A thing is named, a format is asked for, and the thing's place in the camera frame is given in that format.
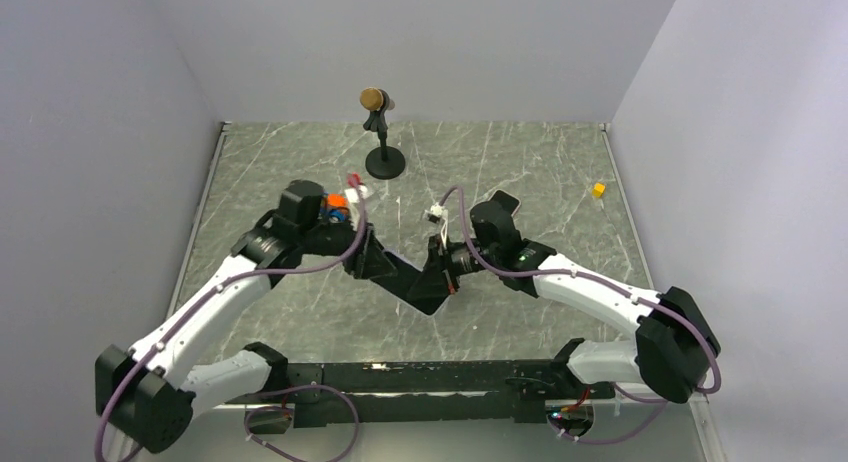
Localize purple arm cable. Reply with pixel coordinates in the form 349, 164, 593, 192
438, 185, 722, 397
94, 187, 370, 462

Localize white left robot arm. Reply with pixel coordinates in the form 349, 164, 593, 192
95, 176, 421, 453

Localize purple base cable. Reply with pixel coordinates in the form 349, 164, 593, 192
547, 386, 670, 446
243, 381, 363, 462

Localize small yellow cube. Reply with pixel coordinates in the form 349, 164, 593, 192
591, 183, 606, 198

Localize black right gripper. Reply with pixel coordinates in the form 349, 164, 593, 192
408, 233, 501, 299

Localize phone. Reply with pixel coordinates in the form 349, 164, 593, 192
489, 189, 521, 216

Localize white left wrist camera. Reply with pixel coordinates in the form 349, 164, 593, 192
343, 173, 374, 206

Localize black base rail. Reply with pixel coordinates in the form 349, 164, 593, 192
270, 359, 614, 428

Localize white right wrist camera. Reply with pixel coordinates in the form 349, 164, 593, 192
423, 203, 449, 224

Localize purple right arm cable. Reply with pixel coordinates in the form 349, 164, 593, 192
438, 185, 722, 397

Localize colourful toy car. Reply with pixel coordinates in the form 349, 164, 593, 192
320, 193, 350, 223

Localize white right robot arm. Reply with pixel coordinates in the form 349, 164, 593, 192
404, 201, 721, 404

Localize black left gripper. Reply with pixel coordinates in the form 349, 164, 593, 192
298, 208, 398, 279

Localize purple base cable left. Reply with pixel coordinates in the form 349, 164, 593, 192
243, 381, 363, 462

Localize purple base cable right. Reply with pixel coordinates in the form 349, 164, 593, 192
547, 386, 670, 446

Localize black microphone stand with cork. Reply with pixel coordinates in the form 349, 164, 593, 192
360, 87, 406, 180

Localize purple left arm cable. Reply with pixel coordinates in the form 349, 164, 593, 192
94, 187, 370, 462

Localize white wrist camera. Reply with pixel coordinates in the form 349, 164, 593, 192
343, 173, 374, 206
423, 203, 449, 224

